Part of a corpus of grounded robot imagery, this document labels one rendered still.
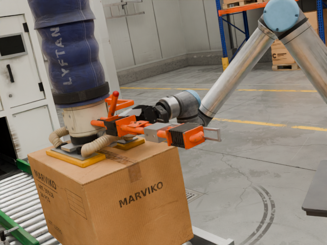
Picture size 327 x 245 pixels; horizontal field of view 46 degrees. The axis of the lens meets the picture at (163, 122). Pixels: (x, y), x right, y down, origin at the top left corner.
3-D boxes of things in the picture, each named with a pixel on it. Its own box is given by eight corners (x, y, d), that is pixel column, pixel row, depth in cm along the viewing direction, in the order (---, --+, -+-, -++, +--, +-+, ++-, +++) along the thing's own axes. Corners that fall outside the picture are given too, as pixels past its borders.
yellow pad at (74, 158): (45, 154, 168) (43, 144, 166) (66, 147, 173) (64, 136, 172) (83, 168, 141) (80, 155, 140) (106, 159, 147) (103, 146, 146)
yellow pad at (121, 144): (84, 140, 179) (81, 130, 178) (102, 134, 185) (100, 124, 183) (125, 151, 153) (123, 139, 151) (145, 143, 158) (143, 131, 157)
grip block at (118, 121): (105, 135, 142) (101, 119, 140) (127, 127, 147) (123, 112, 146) (117, 138, 135) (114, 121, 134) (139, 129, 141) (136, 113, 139)
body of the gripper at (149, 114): (133, 127, 150) (157, 118, 157) (146, 129, 143) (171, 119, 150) (129, 108, 148) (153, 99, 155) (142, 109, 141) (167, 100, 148)
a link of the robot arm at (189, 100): (204, 111, 159) (200, 87, 157) (182, 120, 152) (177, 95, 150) (189, 110, 167) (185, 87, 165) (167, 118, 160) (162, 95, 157)
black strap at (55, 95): (45, 103, 160) (43, 93, 159) (94, 89, 173) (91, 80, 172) (69, 105, 142) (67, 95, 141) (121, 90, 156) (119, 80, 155)
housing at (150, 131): (144, 141, 125) (141, 128, 124) (160, 134, 129) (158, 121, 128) (157, 144, 120) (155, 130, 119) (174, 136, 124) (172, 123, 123)
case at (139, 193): (48, 233, 184) (26, 154, 174) (120, 199, 206) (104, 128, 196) (108, 288, 136) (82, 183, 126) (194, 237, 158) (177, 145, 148)
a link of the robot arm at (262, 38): (281, -10, 153) (185, 117, 181) (280, -11, 142) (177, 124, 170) (305, 8, 152) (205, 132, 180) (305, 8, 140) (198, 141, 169)
